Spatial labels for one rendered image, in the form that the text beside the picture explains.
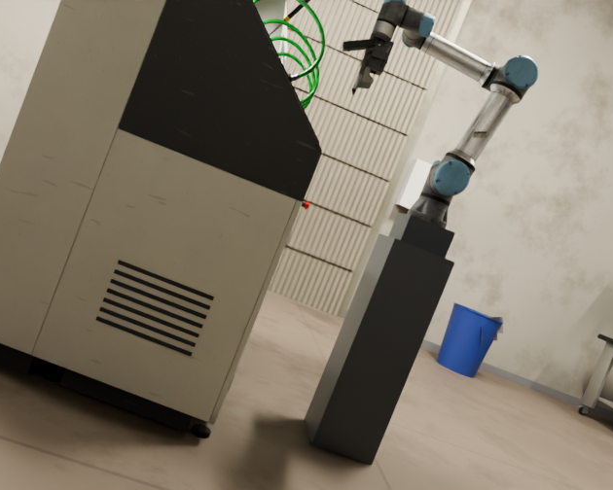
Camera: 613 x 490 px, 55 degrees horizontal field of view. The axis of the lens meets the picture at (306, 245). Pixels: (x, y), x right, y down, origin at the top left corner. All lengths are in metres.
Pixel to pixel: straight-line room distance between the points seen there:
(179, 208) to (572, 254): 5.00
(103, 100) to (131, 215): 0.34
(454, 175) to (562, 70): 4.30
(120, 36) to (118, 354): 0.93
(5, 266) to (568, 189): 5.26
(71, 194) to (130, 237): 0.21
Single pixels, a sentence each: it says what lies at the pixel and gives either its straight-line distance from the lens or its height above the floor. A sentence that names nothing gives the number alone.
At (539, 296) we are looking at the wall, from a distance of 6.20.
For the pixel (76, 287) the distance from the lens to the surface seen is 1.86.
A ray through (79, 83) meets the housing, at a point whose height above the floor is 0.87.
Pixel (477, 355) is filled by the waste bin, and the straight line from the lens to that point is 5.25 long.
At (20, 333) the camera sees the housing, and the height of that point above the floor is 0.12.
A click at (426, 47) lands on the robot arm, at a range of 2.31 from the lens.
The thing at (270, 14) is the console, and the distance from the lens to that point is 2.56.
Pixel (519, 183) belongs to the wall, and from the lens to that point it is 6.00.
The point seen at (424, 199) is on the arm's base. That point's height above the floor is 0.97.
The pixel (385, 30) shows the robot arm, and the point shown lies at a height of 1.45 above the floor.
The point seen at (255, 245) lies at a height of 0.62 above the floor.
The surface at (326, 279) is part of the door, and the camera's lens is 5.45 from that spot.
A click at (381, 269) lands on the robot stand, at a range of 2.09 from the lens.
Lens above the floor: 0.75
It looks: 2 degrees down
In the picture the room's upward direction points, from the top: 22 degrees clockwise
